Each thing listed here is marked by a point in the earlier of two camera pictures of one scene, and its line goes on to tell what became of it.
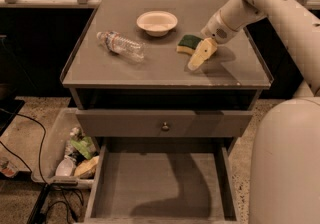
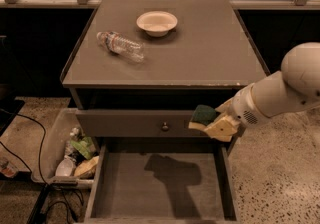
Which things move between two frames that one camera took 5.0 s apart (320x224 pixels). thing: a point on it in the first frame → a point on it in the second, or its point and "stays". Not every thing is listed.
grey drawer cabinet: x=164 y=102 stays
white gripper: x=215 y=31 → x=244 y=107
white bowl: x=157 y=23 stays
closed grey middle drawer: x=164 y=123 stays
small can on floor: x=8 y=168 stays
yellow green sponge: x=188 y=43 → x=202 y=116
